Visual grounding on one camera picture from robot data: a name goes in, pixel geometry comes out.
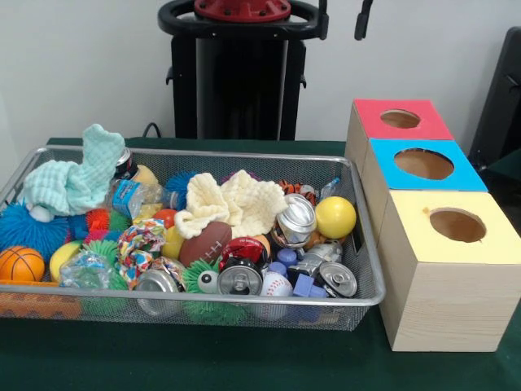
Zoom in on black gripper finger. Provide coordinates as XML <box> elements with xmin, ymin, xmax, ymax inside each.
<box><xmin>354</xmin><ymin>0</ymin><xmax>374</xmax><ymax>42</ymax></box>
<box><xmin>317</xmin><ymin>0</ymin><xmax>329</xmax><ymax>41</ymax></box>

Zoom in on cream waffle cloth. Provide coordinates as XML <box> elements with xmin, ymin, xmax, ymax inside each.
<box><xmin>173</xmin><ymin>169</ymin><xmax>289</xmax><ymax>241</ymax></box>

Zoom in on crushed clear plastic bottle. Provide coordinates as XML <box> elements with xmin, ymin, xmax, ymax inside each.
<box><xmin>106</xmin><ymin>178</ymin><xmax>180</xmax><ymax>219</ymax></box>

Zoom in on mint green waffle cloth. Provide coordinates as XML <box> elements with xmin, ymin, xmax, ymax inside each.
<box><xmin>23</xmin><ymin>123</ymin><xmax>126</xmax><ymax>217</ymax></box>

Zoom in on silver mesh bin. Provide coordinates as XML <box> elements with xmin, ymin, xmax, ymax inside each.
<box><xmin>0</xmin><ymin>145</ymin><xmax>387</xmax><ymax>332</ymax></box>

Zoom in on wooden box three holes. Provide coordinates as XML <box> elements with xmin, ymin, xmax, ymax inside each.
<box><xmin>344</xmin><ymin>99</ymin><xmax>521</xmax><ymax>353</ymax></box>

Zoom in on black upright panel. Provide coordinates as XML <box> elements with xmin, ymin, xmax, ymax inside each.
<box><xmin>467</xmin><ymin>26</ymin><xmax>521</xmax><ymax>166</ymax></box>

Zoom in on plain yellow ball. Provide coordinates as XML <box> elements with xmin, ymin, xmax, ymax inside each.
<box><xmin>315</xmin><ymin>195</ymin><xmax>357</xmax><ymax>239</ymax></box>

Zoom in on dark green side tablecloth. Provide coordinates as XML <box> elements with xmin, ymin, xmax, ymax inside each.
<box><xmin>486</xmin><ymin>147</ymin><xmax>521</xmax><ymax>176</ymax></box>

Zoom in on crushed silver can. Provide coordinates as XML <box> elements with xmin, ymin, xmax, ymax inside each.
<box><xmin>275</xmin><ymin>193</ymin><xmax>317</xmax><ymax>248</ymax></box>

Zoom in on brown toy football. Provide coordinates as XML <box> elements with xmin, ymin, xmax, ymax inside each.
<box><xmin>178</xmin><ymin>221</ymin><xmax>234</xmax><ymax>268</ymax></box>

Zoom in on dark can silver lid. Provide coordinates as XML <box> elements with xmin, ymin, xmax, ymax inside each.
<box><xmin>319</xmin><ymin>261</ymin><xmax>358</xmax><ymax>298</ymax></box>

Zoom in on white toy baseball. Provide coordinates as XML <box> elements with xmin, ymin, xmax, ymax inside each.
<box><xmin>259</xmin><ymin>271</ymin><xmax>294</xmax><ymax>297</ymax></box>

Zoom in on red black crushed can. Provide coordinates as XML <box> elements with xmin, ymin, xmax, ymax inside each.
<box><xmin>217</xmin><ymin>235</ymin><xmax>272</xmax><ymax>295</ymax></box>

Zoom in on green spiky eyeball toy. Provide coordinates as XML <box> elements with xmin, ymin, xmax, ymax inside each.
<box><xmin>181</xmin><ymin>257</ymin><xmax>223</xmax><ymax>295</ymax></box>

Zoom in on colourful patterned cloth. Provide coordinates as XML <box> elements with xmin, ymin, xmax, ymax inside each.
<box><xmin>116</xmin><ymin>218</ymin><xmax>167</xmax><ymax>290</ymax></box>

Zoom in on blue spiky toy with eye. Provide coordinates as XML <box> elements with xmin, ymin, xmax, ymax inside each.
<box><xmin>0</xmin><ymin>199</ymin><xmax>68</xmax><ymax>253</ymax></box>

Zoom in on orange toy basketball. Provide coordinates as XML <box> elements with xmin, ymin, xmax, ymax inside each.
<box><xmin>0</xmin><ymin>245</ymin><xmax>46</xmax><ymax>283</ymax></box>

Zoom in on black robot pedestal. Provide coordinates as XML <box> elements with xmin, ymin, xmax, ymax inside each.
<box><xmin>157</xmin><ymin>0</ymin><xmax>326</xmax><ymax>142</ymax></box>

